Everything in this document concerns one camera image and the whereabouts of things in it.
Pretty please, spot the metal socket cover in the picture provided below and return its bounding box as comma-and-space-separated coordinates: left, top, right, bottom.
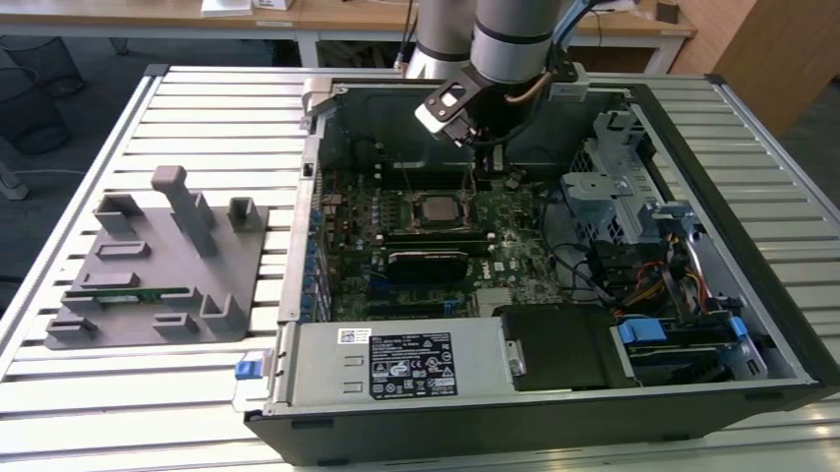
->
460, 165, 479, 223

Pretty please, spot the silver CPU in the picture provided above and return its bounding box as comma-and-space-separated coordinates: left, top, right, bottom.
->
419, 194, 464, 222

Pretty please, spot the CPU socket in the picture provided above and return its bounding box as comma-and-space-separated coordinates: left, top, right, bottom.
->
407, 189, 484, 233

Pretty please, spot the silver drive cage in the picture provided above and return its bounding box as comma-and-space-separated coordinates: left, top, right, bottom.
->
556, 110, 663, 247

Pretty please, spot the green motherboard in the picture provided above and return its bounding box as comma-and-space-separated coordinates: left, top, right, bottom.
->
313, 164, 572, 321

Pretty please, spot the black graphics card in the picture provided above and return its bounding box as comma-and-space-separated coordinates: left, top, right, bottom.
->
384, 249, 472, 287

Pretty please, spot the silver chipset heat sink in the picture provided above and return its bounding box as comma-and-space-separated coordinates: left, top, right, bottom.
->
475, 288, 518, 317

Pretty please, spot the black expansion slot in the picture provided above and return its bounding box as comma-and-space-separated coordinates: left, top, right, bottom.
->
363, 300, 456, 320

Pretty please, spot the grey metal brace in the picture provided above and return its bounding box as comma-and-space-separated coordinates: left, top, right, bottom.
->
639, 201, 746, 321

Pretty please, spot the black plastic shroud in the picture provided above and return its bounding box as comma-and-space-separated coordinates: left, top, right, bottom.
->
491, 303, 642, 393

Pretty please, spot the blue disk carrier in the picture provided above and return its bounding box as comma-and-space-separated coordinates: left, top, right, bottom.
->
615, 318, 733, 387

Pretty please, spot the wooden cabinet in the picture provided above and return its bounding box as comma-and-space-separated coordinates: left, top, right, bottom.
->
667, 0, 840, 140

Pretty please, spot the plain white box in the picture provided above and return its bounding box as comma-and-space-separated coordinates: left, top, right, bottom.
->
198, 0, 255, 19

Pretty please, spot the silver power supply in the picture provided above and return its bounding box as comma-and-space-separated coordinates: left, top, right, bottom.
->
265, 317, 526, 412

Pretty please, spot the grey parts rack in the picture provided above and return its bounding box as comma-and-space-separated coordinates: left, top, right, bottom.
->
41, 165, 269, 351

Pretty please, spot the black PC case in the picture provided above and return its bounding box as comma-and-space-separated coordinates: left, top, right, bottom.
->
229, 73, 840, 468

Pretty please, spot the metal disk bay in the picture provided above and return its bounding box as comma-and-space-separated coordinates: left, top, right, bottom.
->
608, 294, 775, 389

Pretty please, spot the green RAM stick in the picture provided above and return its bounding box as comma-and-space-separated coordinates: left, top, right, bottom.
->
64, 287, 165, 302

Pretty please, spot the black mesh waste basket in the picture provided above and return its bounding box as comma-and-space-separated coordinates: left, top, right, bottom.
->
0, 36, 86, 99
0, 66, 72, 156

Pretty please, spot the white desk leg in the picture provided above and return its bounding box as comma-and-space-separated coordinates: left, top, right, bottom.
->
0, 156, 32, 203

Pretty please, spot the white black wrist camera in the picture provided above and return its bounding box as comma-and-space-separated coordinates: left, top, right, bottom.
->
412, 80, 494, 148

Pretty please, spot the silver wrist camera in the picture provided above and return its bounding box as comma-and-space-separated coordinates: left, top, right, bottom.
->
547, 61, 590, 104

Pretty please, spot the black case cable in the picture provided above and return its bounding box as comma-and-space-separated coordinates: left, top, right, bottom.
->
540, 186, 622, 309

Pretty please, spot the coloured wire bundle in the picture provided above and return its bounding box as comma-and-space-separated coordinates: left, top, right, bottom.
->
612, 230, 717, 319

